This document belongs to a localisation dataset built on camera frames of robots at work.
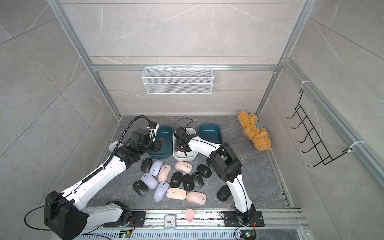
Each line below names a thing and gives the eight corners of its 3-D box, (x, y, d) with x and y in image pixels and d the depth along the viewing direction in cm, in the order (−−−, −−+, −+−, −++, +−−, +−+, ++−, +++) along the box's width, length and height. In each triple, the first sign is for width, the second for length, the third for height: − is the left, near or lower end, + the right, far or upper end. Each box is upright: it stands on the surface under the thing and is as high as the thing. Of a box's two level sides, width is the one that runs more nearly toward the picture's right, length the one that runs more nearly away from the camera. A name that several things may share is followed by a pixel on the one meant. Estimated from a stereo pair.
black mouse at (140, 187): (131, 189, 85) (129, 187, 83) (139, 180, 88) (138, 178, 86) (142, 198, 82) (141, 196, 80) (150, 188, 85) (149, 186, 83)
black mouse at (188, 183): (184, 192, 83) (184, 191, 81) (181, 176, 89) (181, 175, 87) (194, 190, 84) (194, 188, 82) (191, 174, 90) (191, 173, 88)
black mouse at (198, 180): (195, 189, 84) (195, 188, 83) (191, 174, 90) (190, 173, 88) (205, 186, 85) (205, 185, 84) (199, 171, 91) (199, 170, 89)
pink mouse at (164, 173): (157, 181, 87) (157, 180, 85) (160, 165, 93) (159, 164, 92) (169, 181, 87) (169, 180, 85) (171, 165, 93) (170, 164, 92)
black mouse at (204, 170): (195, 170, 92) (195, 168, 91) (200, 163, 95) (200, 162, 93) (207, 179, 88) (207, 178, 87) (212, 172, 91) (213, 171, 89)
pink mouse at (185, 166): (174, 169, 92) (174, 167, 90) (177, 161, 95) (177, 159, 93) (190, 173, 90) (190, 171, 88) (193, 165, 94) (193, 163, 91)
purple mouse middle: (140, 180, 88) (138, 178, 86) (147, 173, 91) (145, 170, 88) (153, 191, 84) (152, 189, 81) (160, 183, 87) (159, 181, 84)
